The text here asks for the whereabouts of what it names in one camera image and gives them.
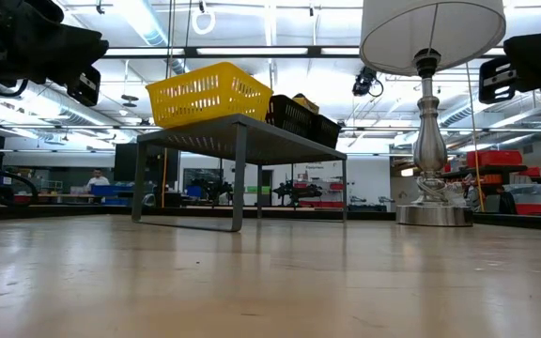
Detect black slotted plastic basket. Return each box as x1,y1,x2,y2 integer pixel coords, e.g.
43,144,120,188
264,93,322,140
315,114,343,150

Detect yellow plastic tray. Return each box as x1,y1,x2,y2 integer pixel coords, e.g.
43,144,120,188
145,61,275,130

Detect black hanging cable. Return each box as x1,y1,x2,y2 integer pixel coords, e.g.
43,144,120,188
181,0,193,71
162,0,176,81

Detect red storage bin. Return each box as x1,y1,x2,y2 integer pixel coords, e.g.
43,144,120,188
516,202,541,217
466,149,524,169

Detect black ceiling camera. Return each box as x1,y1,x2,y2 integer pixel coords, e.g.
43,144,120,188
351,65,385,99

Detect dark wall screen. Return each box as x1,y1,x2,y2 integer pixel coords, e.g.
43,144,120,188
183,167,224,190

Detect overhead frame light bar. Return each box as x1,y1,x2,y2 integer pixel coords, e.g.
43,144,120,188
100,45,509,59

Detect person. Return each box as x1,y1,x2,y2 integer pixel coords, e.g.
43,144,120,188
85,168,111,192

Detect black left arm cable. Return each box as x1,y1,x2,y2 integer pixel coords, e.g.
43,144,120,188
0,79,40,207

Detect dark background table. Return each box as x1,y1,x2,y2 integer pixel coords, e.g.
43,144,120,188
439,163,530,182

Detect blue storage bins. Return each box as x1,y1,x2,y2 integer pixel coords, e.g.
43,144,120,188
90,184,135,207

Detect black table frame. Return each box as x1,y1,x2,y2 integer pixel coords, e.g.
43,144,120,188
0,201,541,232

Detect white shade silver lamp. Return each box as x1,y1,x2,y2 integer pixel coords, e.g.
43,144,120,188
359,0,507,228

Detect yellow hanging cable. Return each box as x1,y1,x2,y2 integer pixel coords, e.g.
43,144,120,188
161,145,169,207
465,60,487,212

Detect white cable loop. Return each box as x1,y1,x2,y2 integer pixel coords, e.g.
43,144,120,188
191,9,217,37

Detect grey perforated metal riser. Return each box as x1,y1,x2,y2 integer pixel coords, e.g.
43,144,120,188
131,112,348,234

